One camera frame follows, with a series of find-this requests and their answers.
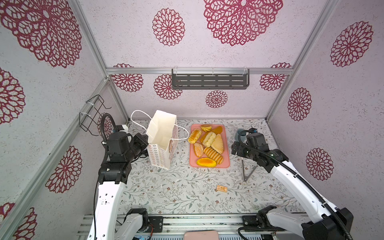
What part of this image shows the white printed paper bag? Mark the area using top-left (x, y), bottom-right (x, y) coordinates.
top-left (131, 110), bottom-right (190, 170)

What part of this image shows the triangular sandwich bread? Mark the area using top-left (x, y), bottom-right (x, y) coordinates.
top-left (211, 134), bottom-right (225, 155)

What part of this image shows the pale scored bread loaf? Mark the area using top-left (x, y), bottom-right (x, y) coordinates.
top-left (202, 132), bottom-right (216, 148)

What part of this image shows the yellow corn-shaped bread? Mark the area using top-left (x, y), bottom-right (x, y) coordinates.
top-left (188, 129), bottom-right (203, 144)

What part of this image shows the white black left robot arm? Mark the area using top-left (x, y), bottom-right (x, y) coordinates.
top-left (87, 132), bottom-right (149, 240)

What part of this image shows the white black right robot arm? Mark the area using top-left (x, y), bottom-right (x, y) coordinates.
top-left (231, 141), bottom-right (354, 240)

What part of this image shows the ridged long golden bread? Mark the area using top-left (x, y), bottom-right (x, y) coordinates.
top-left (204, 147), bottom-right (224, 165)

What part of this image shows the yellow orange oval bread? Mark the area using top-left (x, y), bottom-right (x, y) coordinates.
top-left (197, 158), bottom-right (217, 168)

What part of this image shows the teal grey cup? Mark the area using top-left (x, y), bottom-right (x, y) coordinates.
top-left (235, 129), bottom-right (248, 144)

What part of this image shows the pink rectangular tray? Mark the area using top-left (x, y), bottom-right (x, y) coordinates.
top-left (189, 124), bottom-right (231, 169)

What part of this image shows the small tan cracker block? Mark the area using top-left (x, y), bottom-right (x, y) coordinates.
top-left (216, 185), bottom-right (228, 193)

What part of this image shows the small round yellow bun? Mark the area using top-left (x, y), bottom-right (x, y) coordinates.
top-left (200, 124), bottom-right (212, 132)

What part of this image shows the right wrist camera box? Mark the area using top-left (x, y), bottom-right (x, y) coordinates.
top-left (246, 133), bottom-right (267, 148)

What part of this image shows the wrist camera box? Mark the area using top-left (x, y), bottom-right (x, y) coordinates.
top-left (107, 132), bottom-right (132, 163)
top-left (246, 133), bottom-right (267, 148)

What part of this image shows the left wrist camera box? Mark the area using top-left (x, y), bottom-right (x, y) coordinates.
top-left (107, 132), bottom-right (132, 163)

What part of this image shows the black wire wall rack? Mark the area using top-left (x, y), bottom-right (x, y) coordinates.
top-left (78, 94), bottom-right (111, 137)

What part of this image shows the dark grey wall shelf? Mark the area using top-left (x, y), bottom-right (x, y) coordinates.
top-left (171, 69), bottom-right (250, 90)

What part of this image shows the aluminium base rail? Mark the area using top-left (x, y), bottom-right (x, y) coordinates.
top-left (77, 214), bottom-right (257, 240)

